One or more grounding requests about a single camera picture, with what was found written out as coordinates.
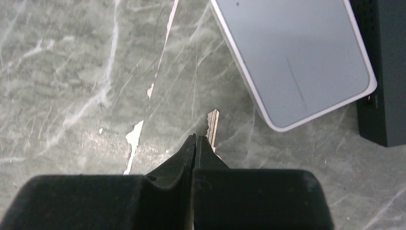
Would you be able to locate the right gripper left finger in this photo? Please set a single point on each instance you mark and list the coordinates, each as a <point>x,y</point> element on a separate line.
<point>159,200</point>

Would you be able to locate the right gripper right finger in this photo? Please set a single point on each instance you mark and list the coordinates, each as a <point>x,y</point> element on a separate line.
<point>255,199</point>

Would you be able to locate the white rectangular box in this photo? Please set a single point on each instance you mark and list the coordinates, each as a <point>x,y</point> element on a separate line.
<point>300,59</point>

